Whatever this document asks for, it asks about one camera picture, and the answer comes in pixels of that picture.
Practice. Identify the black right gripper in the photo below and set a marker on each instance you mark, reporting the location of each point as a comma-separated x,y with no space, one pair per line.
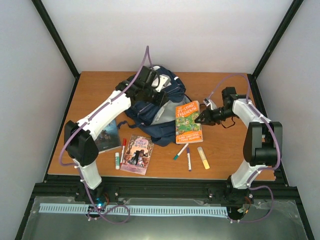
208,116

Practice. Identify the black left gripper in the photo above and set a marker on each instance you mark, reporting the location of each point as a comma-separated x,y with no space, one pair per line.
160,101

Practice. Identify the orange 39-Storey Treehouse book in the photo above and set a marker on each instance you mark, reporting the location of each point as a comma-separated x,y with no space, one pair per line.
186,130

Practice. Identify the navy blue student backpack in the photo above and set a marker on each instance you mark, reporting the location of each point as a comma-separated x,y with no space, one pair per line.
158,122

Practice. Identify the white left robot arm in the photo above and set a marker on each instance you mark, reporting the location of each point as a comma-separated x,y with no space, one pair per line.
79,137

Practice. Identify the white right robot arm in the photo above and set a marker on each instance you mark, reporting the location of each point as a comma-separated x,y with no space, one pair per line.
262,148

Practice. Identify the yellow highlighter pen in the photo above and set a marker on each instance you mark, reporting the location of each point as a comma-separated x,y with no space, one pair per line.
203,158

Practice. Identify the green capped marker pen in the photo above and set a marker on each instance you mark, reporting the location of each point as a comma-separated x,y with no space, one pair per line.
180,152

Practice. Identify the purple marker pen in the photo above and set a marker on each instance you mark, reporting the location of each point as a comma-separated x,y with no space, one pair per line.
189,159

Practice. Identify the red marker pen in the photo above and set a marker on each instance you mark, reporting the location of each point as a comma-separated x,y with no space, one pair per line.
124,142

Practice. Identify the pink illustrated paperback book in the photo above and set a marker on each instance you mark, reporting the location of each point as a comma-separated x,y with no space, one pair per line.
137,155

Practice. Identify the dark teal Bronte book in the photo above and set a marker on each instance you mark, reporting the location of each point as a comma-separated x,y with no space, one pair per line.
108,139

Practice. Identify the white glue stick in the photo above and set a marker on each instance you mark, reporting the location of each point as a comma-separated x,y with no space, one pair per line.
117,161

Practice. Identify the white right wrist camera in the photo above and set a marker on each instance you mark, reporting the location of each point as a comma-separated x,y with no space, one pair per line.
209,104

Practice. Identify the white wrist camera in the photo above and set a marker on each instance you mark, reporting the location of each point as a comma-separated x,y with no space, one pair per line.
164,81
209,104

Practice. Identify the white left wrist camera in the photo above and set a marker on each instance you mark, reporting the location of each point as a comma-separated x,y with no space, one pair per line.
164,81

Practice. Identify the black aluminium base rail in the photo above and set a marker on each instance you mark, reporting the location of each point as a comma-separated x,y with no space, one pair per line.
113,189

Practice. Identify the black right corner frame post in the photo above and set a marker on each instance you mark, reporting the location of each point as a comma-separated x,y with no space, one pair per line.
281,29

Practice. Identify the black corner frame post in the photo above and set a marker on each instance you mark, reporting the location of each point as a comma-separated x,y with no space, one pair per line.
281,29
50,26

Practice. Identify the black left corner frame post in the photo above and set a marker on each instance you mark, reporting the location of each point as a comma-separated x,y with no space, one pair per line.
50,26

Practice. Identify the light blue slotted cable duct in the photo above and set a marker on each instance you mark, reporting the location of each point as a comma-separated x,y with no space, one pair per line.
136,210

